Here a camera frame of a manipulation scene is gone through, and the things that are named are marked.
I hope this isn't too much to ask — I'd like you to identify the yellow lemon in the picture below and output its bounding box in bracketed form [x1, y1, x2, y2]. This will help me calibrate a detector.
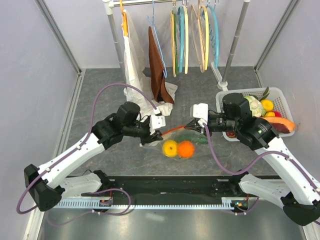
[162, 140, 178, 158]

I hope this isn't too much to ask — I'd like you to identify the white toothed cable tray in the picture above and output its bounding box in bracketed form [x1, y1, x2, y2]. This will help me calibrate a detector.
[54, 197, 239, 210]

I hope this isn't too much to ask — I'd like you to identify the papaya slice orange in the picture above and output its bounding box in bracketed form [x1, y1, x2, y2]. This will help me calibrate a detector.
[262, 116, 296, 134]

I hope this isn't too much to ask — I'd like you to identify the orange hanger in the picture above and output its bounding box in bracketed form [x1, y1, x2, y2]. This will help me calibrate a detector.
[119, 0, 129, 37]

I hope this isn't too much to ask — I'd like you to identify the cauliflower with green leaves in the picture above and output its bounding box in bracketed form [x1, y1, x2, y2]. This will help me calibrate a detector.
[244, 95, 266, 118]

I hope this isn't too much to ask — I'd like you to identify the red pepper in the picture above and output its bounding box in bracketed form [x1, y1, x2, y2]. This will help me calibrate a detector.
[272, 110, 282, 118]

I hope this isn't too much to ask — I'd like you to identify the orange fruit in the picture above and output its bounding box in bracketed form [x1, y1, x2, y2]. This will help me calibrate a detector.
[177, 140, 195, 158]

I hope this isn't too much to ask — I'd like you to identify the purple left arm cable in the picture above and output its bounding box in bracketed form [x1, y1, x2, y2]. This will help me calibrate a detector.
[16, 83, 161, 215]

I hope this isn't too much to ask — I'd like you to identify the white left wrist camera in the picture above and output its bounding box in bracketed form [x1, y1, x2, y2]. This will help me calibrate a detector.
[149, 110, 166, 135]

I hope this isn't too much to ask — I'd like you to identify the clear zip top bag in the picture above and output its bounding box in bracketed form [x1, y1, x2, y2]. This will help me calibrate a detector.
[143, 125, 209, 161]

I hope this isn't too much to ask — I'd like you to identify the grey clothes rack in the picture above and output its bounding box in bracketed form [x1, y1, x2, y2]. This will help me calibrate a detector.
[101, 0, 251, 91]

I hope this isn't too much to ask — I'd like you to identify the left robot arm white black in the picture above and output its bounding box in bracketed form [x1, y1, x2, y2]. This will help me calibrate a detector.
[24, 101, 166, 212]

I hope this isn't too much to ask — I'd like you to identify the green cucumber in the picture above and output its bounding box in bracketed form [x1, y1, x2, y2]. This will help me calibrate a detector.
[173, 133, 208, 145]

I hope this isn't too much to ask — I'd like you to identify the small yellow fruit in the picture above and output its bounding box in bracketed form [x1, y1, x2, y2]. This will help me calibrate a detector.
[260, 99, 274, 112]

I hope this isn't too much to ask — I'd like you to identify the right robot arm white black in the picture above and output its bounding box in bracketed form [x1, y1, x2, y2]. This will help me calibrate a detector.
[186, 92, 320, 226]

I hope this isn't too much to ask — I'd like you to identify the cream wooden hanger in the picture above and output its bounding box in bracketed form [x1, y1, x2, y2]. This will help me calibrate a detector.
[182, 5, 189, 74]

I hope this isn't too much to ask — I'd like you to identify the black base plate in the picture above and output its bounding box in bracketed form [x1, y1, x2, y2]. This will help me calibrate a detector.
[81, 174, 260, 201]

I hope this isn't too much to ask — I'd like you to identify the white cloth on hanger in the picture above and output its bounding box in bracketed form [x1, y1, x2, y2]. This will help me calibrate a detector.
[123, 10, 173, 116]

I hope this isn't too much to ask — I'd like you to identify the yellow slotted hanger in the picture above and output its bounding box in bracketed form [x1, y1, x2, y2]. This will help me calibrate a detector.
[197, 4, 210, 72]

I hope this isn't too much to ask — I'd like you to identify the green hanger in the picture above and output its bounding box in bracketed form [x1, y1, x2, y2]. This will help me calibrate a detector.
[172, 12, 179, 77]

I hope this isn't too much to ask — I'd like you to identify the brown cloth on hanger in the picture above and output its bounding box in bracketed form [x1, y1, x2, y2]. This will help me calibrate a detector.
[148, 26, 174, 104]

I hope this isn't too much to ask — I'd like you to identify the yellow wooden hanger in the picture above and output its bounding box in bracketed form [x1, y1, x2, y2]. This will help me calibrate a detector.
[170, 0, 176, 77]

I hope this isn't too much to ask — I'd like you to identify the teal plastic hanger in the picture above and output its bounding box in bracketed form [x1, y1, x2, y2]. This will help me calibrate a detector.
[177, 5, 185, 73]

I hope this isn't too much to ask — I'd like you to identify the white plastic food basket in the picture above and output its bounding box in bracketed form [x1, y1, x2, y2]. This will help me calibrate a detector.
[215, 86, 295, 142]

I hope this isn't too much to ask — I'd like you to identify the light blue wire hanger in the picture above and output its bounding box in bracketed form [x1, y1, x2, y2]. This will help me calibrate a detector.
[147, 0, 168, 78]

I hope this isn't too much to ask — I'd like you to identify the red grapes bunch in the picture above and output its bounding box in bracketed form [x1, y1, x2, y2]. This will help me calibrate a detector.
[225, 131, 236, 139]

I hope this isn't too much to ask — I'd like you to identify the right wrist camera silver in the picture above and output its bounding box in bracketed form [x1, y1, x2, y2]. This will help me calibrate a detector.
[190, 103, 209, 128]

